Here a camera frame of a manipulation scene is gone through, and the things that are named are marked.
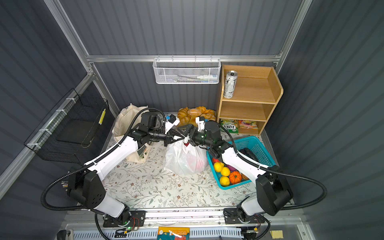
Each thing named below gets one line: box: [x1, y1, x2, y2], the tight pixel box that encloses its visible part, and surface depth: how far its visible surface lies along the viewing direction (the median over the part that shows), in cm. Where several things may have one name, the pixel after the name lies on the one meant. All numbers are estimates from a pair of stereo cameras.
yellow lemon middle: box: [221, 166, 231, 177], surface depth 86 cm
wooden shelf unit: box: [217, 65, 284, 135], surface depth 95 cm
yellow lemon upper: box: [213, 161, 225, 173], surface depth 86 cm
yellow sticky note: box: [269, 230, 284, 239], surface depth 70 cm
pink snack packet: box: [239, 123, 258, 128], surface depth 110 cm
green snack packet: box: [220, 119, 239, 134], surface depth 107 cm
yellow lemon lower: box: [220, 176, 230, 187], surface depth 83 cm
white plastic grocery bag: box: [163, 135, 209, 176], surface depth 84 cm
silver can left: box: [223, 70, 238, 99], surface depth 79 cm
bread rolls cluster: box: [177, 106, 216, 127], surface depth 114 cm
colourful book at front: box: [157, 226, 190, 240], surface depth 71 cm
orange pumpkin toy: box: [229, 171, 242, 185], surface depth 84 cm
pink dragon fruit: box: [187, 150, 207, 173], surface depth 84 cm
